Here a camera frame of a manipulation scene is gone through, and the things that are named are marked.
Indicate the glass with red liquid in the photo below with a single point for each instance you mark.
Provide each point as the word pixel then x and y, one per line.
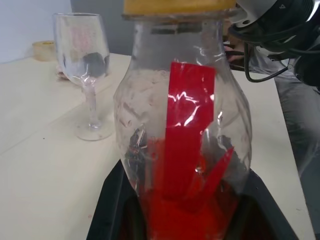
pixel 190 100

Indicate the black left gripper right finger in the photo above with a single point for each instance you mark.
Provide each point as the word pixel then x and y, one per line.
pixel 270 217

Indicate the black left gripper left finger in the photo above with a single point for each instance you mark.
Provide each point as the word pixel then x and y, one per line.
pixel 110 200

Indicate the clear wine glass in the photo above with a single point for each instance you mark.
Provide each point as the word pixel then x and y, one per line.
pixel 80 37

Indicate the beige tape roll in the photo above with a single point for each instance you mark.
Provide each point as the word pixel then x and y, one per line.
pixel 43 51

